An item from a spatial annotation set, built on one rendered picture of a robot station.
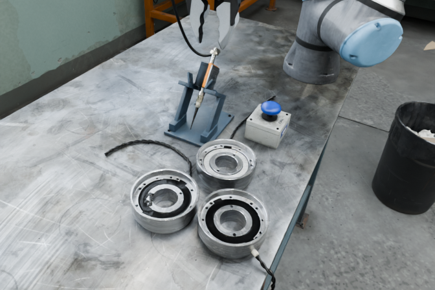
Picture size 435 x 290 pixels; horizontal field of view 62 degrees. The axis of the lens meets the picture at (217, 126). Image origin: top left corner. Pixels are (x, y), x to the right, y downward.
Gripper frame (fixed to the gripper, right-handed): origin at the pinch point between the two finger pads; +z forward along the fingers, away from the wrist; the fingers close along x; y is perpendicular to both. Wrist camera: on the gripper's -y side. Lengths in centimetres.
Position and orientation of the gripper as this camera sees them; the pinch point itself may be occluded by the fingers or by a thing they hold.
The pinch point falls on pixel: (209, 41)
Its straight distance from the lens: 68.9
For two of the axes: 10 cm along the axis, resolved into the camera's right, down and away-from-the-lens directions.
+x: -8.9, -3.2, 3.2
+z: -0.7, 7.9, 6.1
